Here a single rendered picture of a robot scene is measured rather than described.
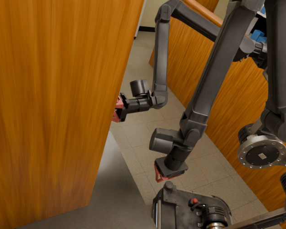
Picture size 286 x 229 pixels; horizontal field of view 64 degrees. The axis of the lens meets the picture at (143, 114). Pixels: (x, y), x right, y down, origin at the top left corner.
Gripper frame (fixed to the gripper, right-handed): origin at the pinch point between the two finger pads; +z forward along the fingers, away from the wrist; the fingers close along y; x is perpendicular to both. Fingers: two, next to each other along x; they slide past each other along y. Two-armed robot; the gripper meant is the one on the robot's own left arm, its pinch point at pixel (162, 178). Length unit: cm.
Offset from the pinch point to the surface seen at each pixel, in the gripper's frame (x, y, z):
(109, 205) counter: -2.9, 16.0, 16.0
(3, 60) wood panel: -6, 45, -44
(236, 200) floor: -5, -137, 109
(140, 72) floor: -222, -133, 111
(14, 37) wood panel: -6, 43, -48
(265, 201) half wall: 8, -163, 104
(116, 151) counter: -25.6, 4.2, 16.1
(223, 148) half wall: -59, -163, 103
